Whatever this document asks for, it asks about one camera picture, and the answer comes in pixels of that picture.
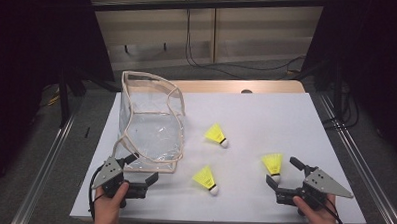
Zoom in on left hand-held gripper cable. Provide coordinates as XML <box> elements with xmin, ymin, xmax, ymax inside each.
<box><xmin>87</xmin><ymin>165</ymin><xmax>107</xmax><ymax>222</ymax></box>

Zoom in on clear bag with beige trim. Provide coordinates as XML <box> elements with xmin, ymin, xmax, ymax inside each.
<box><xmin>109</xmin><ymin>70</ymin><xmax>188</xmax><ymax>176</ymax></box>

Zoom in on person's left hand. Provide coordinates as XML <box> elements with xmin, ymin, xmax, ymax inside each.
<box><xmin>93</xmin><ymin>180</ymin><xmax>131</xmax><ymax>222</ymax></box>

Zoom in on black horizontal bar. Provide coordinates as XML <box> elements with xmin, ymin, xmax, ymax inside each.
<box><xmin>91</xmin><ymin>0</ymin><xmax>328</xmax><ymax>20</ymax></box>

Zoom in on white table sheet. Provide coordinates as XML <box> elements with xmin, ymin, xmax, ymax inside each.
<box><xmin>69</xmin><ymin>85</ymin><xmax>371</xmax><ymax>224</ymax></box>

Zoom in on black floor cables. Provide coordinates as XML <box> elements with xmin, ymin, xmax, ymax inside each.
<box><xmin>320</xmin><ymin>82</ymin><xmax>362</xmax><ymax>132</ymax></box>

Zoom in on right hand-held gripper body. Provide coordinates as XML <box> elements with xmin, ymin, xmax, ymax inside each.
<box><xmin>274</xmin><ymin>165</ymin><xmax>356</xmax><ymax>212</ymax></box>

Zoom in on black curtain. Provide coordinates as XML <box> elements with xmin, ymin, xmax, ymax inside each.
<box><xmin>298</xmin><ymin>0</ymin><xmax>397</xmax><ymax>163</ymax></box>
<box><xmin>0</xmin><ymin>0</ymin><xmax>118</xmax><ymax>203</ymax></box>

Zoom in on black hanging wall cable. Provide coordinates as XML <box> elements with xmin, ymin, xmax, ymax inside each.
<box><xmin>183</xmin><ymin>8</ymin><xmax>308</xmax><ymax>82</ymax></box>

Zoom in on right hand-held gripper cable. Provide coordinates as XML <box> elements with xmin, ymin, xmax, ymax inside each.
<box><xmin>312</xmin><ymin>193</ymin><xmax>347</xmax><ymax>224</ymax></box>

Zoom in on hand-held gripper cable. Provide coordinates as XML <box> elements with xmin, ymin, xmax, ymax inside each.
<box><xmin>87</xmin><ymin>165</ymin><xmax>107</xmax><ymax>222</ymax></box>
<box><xmin>312</xmin><ymin>193</ymin><xmax>347</xmax><ymax>224</ymax></box>

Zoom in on metal floor rail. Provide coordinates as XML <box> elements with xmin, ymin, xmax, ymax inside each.
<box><xmin>10</xmin><ymin>112</ymin><xmax>77</xmax><ymax>224</ymax></box>
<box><xmin>314</xmin><ymin>92</ymin><xmax>397</xmax><ymax>224</ymax></box>

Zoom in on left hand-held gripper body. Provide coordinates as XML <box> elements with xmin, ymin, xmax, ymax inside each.
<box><xmin>90</xmin><ymin>155</ymin><xmax>150</xmax><ymax>209</ymax></box>

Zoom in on black stand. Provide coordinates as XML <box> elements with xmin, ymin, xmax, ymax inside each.
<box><xmin>57</xmin><ymin>66</ymin><xmax>89</xmax><ymax>129</ymax></box>

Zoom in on person's right hand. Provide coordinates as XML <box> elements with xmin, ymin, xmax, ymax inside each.
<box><xmin>292</xmin><ymin>193</ymin><xmax>341</xmax><ymax>224</ymax></box>

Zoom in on yellow shuttlecock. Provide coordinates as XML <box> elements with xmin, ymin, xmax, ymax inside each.
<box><xmin>260</xmin><ymin>152</ymin><xmax>284</xmax><ymax>185</ymax></box>
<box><xmin>191</xmin><ymin>164</ymin><xmax>221</xmax><ymax>197</ymax></box>
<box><xmin>203</xmin><ymin>122</ymin><xmax>230</xmax><ymax>149</ymax></box>

